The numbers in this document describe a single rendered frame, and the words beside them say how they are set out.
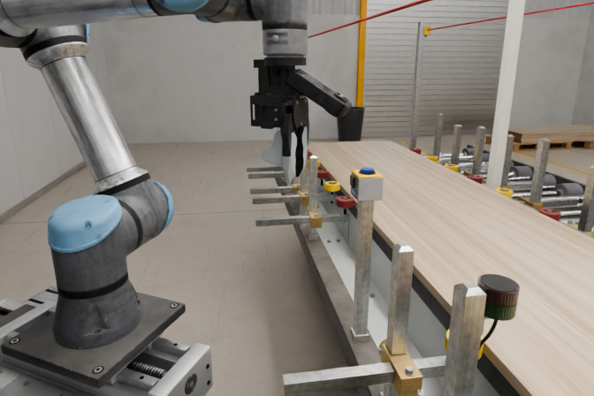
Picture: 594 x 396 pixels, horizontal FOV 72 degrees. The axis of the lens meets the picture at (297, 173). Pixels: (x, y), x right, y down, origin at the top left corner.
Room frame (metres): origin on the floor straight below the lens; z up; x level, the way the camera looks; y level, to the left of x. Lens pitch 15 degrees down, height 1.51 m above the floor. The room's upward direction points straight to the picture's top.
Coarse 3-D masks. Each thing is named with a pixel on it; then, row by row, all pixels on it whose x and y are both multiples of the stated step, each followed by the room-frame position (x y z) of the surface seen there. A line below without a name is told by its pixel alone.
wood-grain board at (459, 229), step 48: (336, 144) 3.11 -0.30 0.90; (384, 144) 3.11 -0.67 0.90; (384, 192) 1.90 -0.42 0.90; (432, 192) 1.90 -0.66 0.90; (480, 192) 1.90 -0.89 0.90; (432, 240) 1.34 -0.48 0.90; (480, 240) 1.34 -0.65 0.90; (528, 240) 1.34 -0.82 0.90; (576, 240) 1.34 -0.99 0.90; (432, 288) 1.03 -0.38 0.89; (528, 288) 1.02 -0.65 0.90; (576, 288) 1.02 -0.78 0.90; (528, 336) 0.81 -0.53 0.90; (576, 336) 0.81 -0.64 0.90; (528, 384) 0.67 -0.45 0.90; (576, 384) 0.67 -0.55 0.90
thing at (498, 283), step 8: (480, 280) 0.59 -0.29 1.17; (488, 280) 0.58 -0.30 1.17; (496, 280) 0.58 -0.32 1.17; (504, 280) 0.58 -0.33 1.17; (512, 280) 0.58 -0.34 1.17; (496, 288) 0.56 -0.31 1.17; (504, 288) 0.56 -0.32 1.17; (512, 288) 0.56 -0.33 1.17; (496, 320) 0.58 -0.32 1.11; (488, 336) 0.58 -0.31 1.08; (480, 344) 0.58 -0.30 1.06
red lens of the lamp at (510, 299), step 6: (480, 276) 0.60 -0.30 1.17; (504, 276) 0.60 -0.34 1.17; (480, 282) 0.58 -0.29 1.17; (486, 288) 0.56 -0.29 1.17; (486, 294) 0.56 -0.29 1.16; (492, 294) 0.56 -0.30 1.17; (498, 294) 0.55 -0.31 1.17; (504, 294) 0.55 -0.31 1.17; (510, 294) 0.55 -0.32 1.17; (516, 294) 0.55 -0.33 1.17; (486, 300) 0.56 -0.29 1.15; (492, 300) 0.56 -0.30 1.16; (498, 300) 0.55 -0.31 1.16; (504, 300) 0.55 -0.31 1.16; (510, 300) 0.55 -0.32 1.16; (516, 300) 0.56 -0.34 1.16; (504, 306) 0.55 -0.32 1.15
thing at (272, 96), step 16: (256, 64) 0.72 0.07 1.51; (272, 64) 0.69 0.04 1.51; (288, 64) 0.68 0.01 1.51; (304, 64) 0.70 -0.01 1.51; (272, 80) 0.71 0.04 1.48; (256, 96) 0.70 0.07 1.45; (272, 96) 0.69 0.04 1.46; (288, 96) 0.68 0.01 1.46; (304, 96) 0.71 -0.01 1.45; (256, 112) 0.71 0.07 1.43; (272, 112) 0.69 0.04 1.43; (304, 112) 0.72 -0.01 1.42; (272, 128) 0.70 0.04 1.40
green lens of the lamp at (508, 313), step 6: (486, 306) 0.56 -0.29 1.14; (492, 306) 0.55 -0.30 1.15; (516, 306) 0.56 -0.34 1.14; (486, 312) 0.56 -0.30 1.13; (492, 312) 0.55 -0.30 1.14; (498, 312) 0.55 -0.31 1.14; (504, 312) 0.55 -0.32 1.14; (510, 312) 0.55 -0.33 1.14; (492, 318) 0.55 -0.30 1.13; (498, 318) 0.55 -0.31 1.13; (504, 318) 0.55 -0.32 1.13; (510, 318) 0.55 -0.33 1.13
